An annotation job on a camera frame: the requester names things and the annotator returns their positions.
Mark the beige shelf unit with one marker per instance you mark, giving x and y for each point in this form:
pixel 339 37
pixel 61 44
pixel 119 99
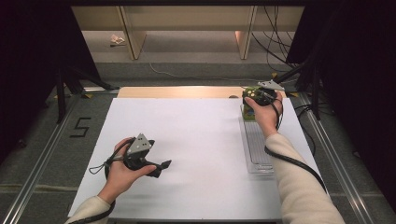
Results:
pixel 186 18

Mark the small dark round object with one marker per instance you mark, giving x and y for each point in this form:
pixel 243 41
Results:
pixel 233 96

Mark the black metal stand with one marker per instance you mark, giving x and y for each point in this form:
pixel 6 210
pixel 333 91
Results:
pixel 61 93
pixel 316 93

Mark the person's right hand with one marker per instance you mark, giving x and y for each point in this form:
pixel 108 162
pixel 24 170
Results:
pixel 267 118

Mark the crumpled white paper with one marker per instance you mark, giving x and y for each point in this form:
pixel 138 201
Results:
pixel 117 39

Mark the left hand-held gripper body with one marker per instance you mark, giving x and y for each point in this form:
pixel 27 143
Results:
pixel 138 149

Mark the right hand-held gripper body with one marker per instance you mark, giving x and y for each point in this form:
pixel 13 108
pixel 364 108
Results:
pixel 266 93

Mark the wooden table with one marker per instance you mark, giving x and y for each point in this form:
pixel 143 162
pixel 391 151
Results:
pixel 180 92

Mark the person's left hand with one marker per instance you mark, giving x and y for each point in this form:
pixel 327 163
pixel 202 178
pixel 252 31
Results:
pixel 121 177

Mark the aluminium floor rail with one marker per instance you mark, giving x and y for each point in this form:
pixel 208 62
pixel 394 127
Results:
pixel 348 186
pixel 37 174

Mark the short aluminium rail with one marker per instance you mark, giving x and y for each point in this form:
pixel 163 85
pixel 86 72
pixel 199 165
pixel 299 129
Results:
pixel 99 89

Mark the black curtain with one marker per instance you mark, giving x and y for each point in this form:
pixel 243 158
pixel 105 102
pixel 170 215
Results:
pixel 361 77
pixel 34 62

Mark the clear plastic tray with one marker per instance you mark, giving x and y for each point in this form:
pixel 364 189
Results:
pixel 258 149

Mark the white table mat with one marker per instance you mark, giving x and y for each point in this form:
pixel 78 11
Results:
pixel 193 140

